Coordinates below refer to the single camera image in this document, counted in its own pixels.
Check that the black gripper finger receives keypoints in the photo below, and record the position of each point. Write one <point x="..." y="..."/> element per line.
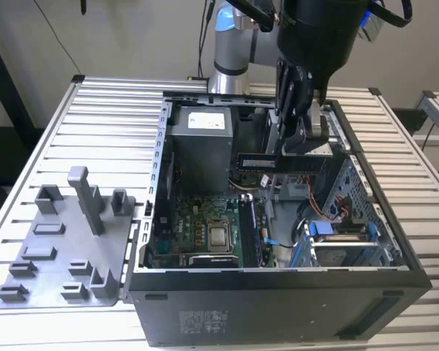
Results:
<point x="301" y="139"/>
<point x="282" y="91"/>

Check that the black RAM stick white label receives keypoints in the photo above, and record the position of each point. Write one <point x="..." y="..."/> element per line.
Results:
<point x="256" y="162"/>

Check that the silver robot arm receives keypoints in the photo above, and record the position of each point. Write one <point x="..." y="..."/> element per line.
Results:
<point x="230" y="47"/>

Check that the black installed RAM stick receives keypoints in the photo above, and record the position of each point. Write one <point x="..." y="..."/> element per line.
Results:
<point x="256" y="234"/>

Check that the black RAM slot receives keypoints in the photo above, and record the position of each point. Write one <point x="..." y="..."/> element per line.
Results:
<point x="247" y="234"/>
<point x="242" y="234"/>

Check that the grey power supply unit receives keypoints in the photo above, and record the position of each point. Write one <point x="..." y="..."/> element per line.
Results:
<point x="201" y="157"/>

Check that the black seat beside side table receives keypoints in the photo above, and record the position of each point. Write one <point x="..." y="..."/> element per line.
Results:
<point x="409" y="118"/>

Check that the hard disk in blue carrier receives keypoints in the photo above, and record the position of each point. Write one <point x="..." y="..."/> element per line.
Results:
<point x="336" y="252"/>

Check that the silver CPU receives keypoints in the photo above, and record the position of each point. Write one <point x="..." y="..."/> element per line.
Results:
<point x="219" y="237"/>

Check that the aluminium side table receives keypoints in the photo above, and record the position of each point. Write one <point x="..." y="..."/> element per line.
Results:
<point x="433" y="109"/>

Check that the green motherboard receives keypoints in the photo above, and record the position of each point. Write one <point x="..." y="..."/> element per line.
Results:
<point x="190" y="219"/>

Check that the CPU socket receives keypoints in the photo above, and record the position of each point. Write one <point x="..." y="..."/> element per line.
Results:
<point x="206" y="248"/>

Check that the black graphics card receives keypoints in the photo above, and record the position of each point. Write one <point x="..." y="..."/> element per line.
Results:
<point x="212" y="260"/>

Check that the black open PC case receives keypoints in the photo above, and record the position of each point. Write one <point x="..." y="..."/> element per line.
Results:
<point x="241" y="311"/>

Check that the grey plastic parts rack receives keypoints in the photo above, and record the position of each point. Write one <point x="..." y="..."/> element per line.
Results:
<point x="69" y="234"/>

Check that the black chair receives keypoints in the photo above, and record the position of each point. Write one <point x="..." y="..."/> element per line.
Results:
<point x="3" y="153"/>

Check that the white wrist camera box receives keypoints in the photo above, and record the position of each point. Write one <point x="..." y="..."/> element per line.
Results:
<point x="371" y="25"/>

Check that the black wall hook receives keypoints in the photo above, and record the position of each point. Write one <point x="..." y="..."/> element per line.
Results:
<point x="82" y="6"/>

